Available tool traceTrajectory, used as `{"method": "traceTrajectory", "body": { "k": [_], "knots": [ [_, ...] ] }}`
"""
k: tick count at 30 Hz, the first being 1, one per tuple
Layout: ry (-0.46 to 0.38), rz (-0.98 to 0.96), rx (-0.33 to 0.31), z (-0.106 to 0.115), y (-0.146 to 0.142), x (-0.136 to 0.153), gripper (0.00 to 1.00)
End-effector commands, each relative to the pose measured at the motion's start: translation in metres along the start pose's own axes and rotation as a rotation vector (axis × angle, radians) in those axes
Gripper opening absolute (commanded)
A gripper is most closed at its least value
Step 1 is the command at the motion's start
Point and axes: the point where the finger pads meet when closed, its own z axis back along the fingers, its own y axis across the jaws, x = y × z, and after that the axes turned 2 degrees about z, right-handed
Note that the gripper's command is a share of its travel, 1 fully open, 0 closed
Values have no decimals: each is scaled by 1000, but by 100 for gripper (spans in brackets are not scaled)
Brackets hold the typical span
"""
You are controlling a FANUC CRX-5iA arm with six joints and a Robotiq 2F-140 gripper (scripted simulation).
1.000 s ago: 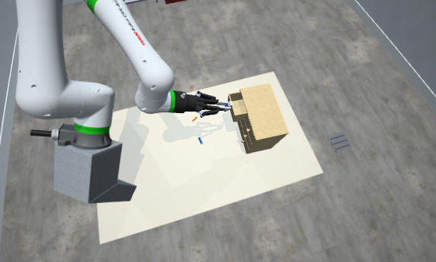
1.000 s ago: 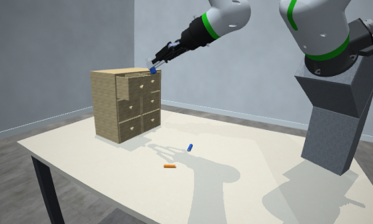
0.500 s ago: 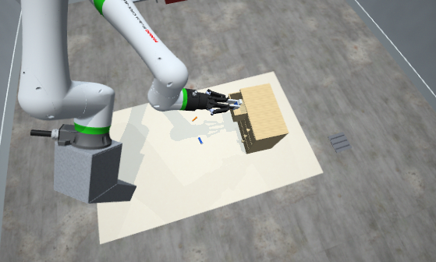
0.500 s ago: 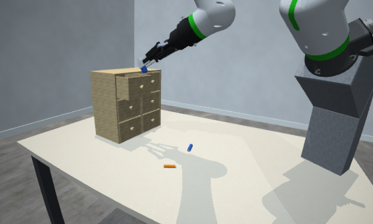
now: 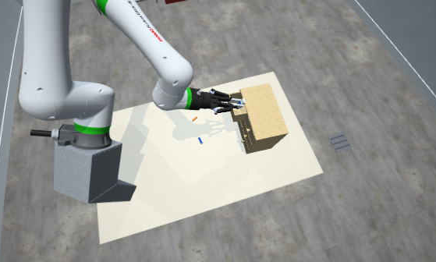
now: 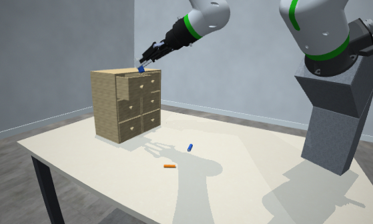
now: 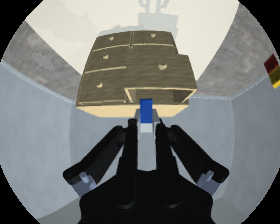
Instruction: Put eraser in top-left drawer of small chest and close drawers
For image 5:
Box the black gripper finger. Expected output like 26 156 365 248
212 100 244 115
209 88 242 103

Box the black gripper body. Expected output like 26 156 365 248
201 91 219 110

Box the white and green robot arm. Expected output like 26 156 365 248
19 0 204 150

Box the brown wooden chest of drawers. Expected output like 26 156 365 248
239 83 289 154

